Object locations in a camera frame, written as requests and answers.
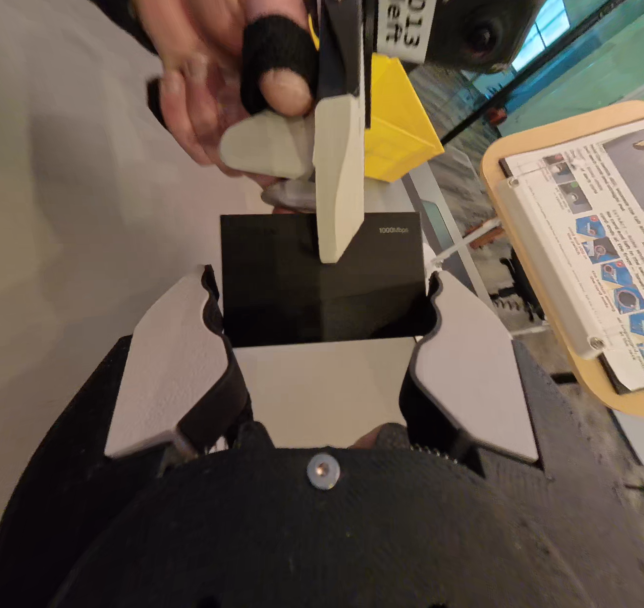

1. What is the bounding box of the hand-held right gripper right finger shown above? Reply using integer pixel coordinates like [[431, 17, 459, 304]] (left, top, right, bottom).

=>
[[400, 270, 539, 464]]

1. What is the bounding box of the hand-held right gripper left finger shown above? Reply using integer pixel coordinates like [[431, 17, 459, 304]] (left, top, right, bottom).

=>
[[104, 265, 251, 459]]

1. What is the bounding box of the printed instruction sheet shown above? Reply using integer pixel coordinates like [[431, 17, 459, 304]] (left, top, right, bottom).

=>
[[500, 120, 644, 393]]

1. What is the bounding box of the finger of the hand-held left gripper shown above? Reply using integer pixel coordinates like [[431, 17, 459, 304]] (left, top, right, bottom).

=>
[[220, 112, 316, 179], [313, 94, 366, 264]]

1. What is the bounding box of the wooden board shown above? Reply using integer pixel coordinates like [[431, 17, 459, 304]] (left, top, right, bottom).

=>
[[480, 102, 644, 415]]

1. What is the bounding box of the yellow plastic bin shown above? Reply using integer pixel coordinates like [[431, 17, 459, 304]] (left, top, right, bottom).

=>
[[362, 54, 446, 184]]

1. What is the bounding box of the black network switch box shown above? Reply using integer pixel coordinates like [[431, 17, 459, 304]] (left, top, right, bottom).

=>
[[220, 212, 438, 348]]

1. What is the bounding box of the person's left hand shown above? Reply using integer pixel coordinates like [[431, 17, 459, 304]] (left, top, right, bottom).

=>
[[130, 0, 314, 178]]

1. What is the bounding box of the white cable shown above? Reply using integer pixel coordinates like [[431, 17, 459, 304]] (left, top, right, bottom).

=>
[[430, 218, 504, 269]]

